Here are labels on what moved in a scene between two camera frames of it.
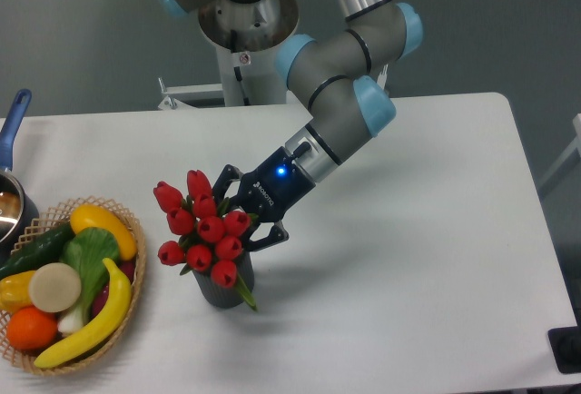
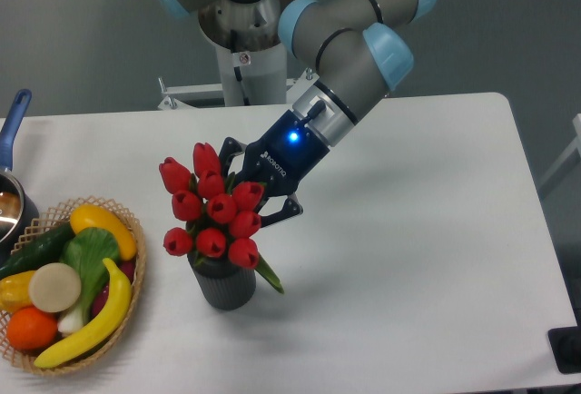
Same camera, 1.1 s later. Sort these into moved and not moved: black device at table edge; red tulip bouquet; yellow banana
Moved: red tulip bouquet
Not moved: black device at table edge; yellow banana
